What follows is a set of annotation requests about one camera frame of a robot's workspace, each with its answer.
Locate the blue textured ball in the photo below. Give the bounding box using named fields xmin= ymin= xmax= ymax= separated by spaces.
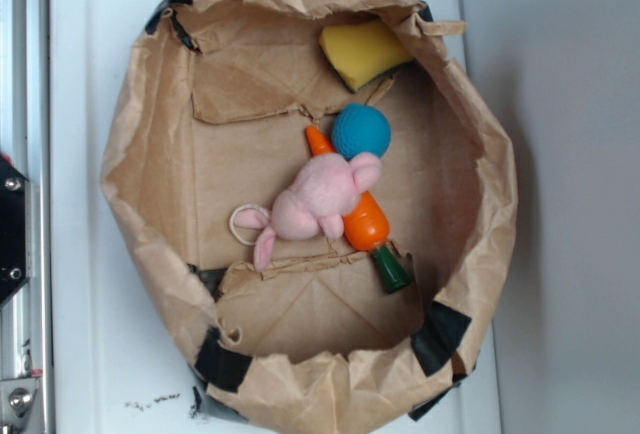
xmin=331 ymin=103 xmax=392 ymax=159

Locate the pink plush pig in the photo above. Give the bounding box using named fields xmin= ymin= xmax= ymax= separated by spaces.
xmin=229 ymin=152 xmax=382 ymax=271

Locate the orange toy carrot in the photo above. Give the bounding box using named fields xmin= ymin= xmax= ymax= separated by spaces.
xmin=305 ymin=124 xmax=413 ymax=295

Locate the brown paper bag bin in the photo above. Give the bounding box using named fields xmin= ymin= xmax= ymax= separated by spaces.
xmin=101 ymin=0 xmax=518 ymax=433

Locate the yellow green sponge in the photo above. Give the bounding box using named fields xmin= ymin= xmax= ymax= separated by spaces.
xmin=319 ymin=19 xmax=413 ymax=92

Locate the black mounting bracket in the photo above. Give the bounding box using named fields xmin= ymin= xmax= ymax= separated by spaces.
xmin=0 ymin=153 xmax=28 ymax=307

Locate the aluminium frame rail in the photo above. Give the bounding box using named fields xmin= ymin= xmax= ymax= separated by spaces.
xmin=1 ymin=0 xmax=55 ymax=433

